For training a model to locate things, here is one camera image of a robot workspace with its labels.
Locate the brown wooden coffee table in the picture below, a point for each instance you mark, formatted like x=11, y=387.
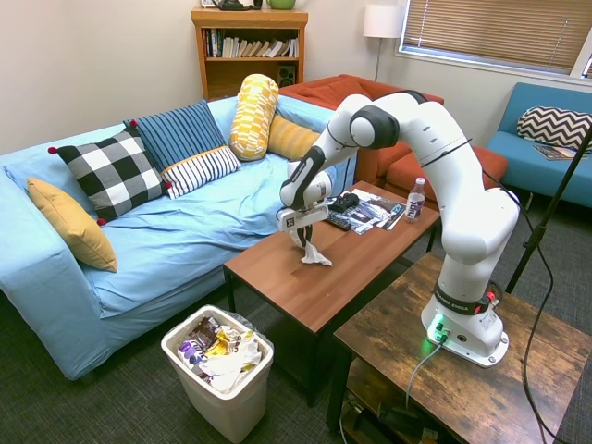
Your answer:
x=333, y=277

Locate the wooden bookshelf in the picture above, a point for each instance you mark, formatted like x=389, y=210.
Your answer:
x=213, y=74

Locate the rustic wooden robot table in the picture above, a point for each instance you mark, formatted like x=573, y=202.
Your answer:
x=485, y=398

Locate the black game controller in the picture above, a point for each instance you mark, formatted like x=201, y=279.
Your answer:
x=346, y=202

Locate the orange striped pillow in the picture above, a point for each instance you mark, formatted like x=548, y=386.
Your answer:
x=291, y=139

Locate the mustard yellow pillow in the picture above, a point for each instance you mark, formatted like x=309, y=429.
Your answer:
x=74, y=226

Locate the white tissue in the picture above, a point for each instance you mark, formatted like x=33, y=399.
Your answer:
x=316, y=256

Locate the clear plastic drink bottle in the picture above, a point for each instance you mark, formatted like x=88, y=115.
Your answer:
x=414, y=203

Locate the yellow patterned bolster pillow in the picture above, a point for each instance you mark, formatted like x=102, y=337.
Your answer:
x=253, y=118

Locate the black white checkered pillow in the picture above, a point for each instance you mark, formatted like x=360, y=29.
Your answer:
x=113, y=173

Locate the white shade floor lamp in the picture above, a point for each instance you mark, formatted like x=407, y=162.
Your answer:
x=381, y=23

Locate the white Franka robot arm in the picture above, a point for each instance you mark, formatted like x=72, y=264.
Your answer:
x=472, y=203

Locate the green bowl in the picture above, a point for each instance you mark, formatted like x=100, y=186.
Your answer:
x=281, y=3

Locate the glossy magazine pile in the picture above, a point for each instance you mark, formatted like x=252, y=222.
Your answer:
x=377, y=213

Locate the black camera stand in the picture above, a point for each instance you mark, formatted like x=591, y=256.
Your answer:
x=546, y=217

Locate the black white shelf ornament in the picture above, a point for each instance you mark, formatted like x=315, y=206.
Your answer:
x=236, y=4

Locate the row of books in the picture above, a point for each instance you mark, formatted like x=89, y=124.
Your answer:
x=252, y=46

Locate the white crumpled plastic bag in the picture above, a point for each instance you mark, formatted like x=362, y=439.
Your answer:
x=231, y=365

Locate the brown window blinds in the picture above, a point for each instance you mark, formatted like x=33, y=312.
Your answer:
x=490, y=28

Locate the brown snack wrapper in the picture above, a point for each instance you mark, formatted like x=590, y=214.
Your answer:
x=205, y=333

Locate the black white chevron pillow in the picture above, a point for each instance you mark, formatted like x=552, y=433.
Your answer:
x=550, y=127

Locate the black remote control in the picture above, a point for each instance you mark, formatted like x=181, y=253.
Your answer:
x=340, y=223

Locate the black bookshelf speaker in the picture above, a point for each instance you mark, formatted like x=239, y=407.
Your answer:
x=287, y=75

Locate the orange sofa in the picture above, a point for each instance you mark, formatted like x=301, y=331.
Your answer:
x=370, y=164

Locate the beige plastic trash bin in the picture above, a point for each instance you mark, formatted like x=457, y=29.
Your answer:
x=226, y=407

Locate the white navy striped pillow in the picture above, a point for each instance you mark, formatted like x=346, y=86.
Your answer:
x=201, y=170

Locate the teal sofa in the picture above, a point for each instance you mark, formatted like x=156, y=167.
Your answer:
x=532, y=176

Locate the magazine with dark cover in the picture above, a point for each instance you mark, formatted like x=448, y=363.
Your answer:
x=557, y=152

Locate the blue striped pillow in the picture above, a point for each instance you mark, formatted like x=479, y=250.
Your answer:
x=178, y=131

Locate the light blue sofa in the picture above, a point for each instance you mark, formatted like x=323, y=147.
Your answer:
x=185, y=240

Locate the orange ottoman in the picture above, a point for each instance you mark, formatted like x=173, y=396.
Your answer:
x=407, y=173

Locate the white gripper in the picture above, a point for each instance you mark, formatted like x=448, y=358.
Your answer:
x=300, y=217

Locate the purple snack wrapper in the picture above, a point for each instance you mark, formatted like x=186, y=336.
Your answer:
x=192, y=353

